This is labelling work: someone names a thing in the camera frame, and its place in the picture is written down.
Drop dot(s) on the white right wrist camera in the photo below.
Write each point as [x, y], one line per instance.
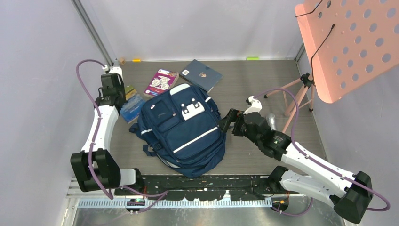
[254, 105]

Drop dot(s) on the navy blue backpack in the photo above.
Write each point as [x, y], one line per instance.
[180, 127]

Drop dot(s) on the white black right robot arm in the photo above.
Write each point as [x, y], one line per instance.
[347, 193]

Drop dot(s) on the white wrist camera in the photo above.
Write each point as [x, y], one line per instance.
[113, 69]
[254, 105]

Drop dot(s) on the aluminium frame rail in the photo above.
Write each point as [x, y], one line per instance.
[92, 30]

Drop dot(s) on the green tape piece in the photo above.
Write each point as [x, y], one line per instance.
[252, 58]

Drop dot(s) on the blue green landscape book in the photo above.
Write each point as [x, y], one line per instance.
[134, 102]

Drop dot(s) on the silver metal cylinder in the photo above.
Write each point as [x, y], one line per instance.
[272, 121]

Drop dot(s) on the pink perforated stand board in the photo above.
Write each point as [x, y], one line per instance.
[348, 42]

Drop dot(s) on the dark blue notebook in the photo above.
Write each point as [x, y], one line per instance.
[201, 75]

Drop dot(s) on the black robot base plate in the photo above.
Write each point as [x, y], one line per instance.
[211, 187]

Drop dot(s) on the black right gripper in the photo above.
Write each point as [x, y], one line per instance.
[226, 121]

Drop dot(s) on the purple cartoon book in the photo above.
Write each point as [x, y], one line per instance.
[162, 81]

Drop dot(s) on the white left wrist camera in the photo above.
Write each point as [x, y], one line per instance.
[113, 69]

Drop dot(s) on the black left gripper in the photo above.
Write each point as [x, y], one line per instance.
[122, 89]

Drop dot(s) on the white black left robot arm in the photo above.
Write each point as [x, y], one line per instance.
[93, 166]

